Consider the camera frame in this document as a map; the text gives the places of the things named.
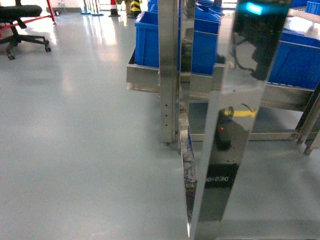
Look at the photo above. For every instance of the left blue plastic bin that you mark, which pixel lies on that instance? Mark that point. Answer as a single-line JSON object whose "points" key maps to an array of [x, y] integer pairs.
{"points": [[205, 41]]}

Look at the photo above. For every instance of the blue plastic bin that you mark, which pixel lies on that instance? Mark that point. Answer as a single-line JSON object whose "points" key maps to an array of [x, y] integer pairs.
{"points": [[205, 41], [297, 61]]}

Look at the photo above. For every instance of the right blue plastic bin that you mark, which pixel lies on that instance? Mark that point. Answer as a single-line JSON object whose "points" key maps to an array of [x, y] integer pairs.
{"points": [[297, 61]]}

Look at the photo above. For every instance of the stainless steel rack frame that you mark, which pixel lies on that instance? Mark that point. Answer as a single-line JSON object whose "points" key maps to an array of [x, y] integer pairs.
{"points": [[212, 116]]}

